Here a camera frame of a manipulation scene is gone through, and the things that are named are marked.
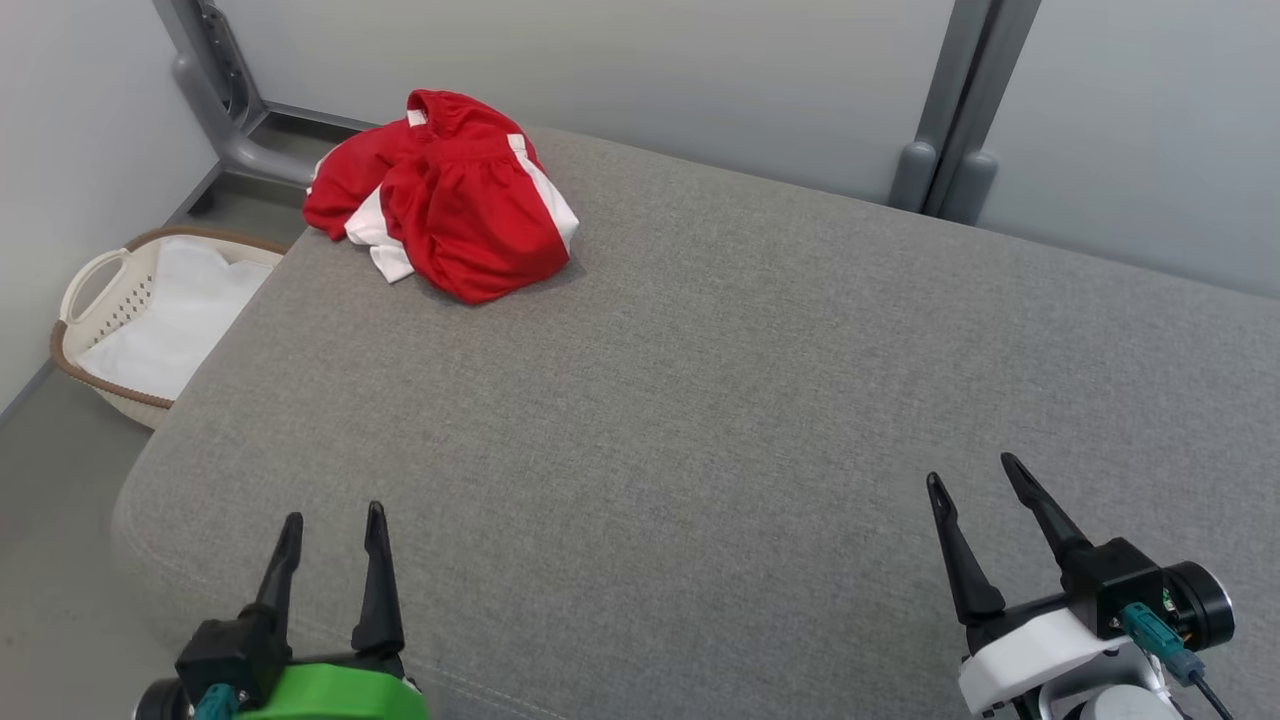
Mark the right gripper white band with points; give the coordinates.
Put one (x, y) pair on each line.
(1030, 650)

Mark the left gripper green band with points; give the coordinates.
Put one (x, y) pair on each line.
(330, 695)

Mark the red shorts with white stripe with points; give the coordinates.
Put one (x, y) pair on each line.
(470, 220)

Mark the white cloth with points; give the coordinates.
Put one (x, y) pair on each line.
(190, 310)

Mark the white laundry basket brown rim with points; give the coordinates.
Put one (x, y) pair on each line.
(128, 300)

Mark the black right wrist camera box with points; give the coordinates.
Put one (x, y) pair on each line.
(1110, 580)

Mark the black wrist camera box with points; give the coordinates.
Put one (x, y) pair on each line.
(235, 650)
(1110, 580)

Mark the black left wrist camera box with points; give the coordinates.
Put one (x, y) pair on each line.
(235, 650)

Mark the grey metal frame post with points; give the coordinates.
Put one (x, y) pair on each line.
(203, 100)
(975, 80)

